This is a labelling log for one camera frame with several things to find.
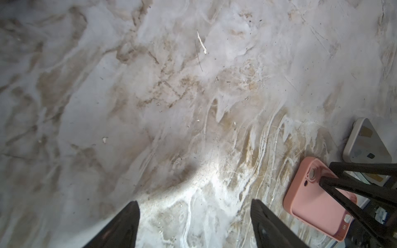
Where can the pink phone case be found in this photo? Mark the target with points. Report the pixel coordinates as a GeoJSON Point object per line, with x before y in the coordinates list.
{"type": "Point", "coordinates": [308, 202]}

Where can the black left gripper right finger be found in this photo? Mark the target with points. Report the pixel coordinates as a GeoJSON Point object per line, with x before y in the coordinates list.
{"type": "Point", "coordinates": [269, 230]}

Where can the black smartphone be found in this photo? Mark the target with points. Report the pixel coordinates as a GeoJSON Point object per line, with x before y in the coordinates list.
{"type": "Point", "coordinates": [365, 146]}

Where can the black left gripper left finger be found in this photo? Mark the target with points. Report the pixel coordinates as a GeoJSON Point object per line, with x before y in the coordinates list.
{"type": "Point", "coordinates": [121, 231]}

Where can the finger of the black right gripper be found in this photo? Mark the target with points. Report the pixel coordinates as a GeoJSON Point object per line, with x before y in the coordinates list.
{"type": "Point", "coordinates": [381, 195]}
{"type": "Point", "coordinates": [379, 174]}

